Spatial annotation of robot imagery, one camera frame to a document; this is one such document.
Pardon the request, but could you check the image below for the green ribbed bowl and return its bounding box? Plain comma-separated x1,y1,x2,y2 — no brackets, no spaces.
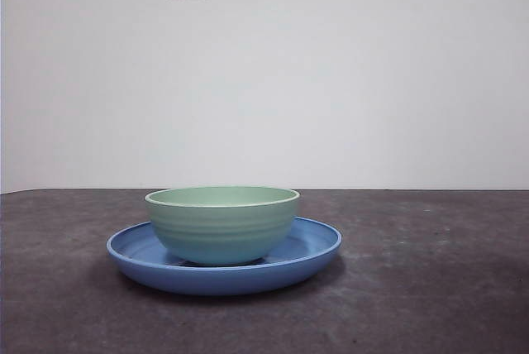
144,185,301,266

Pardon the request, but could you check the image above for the blue plate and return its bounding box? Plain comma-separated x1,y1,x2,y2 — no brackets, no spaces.
106,216,343,298

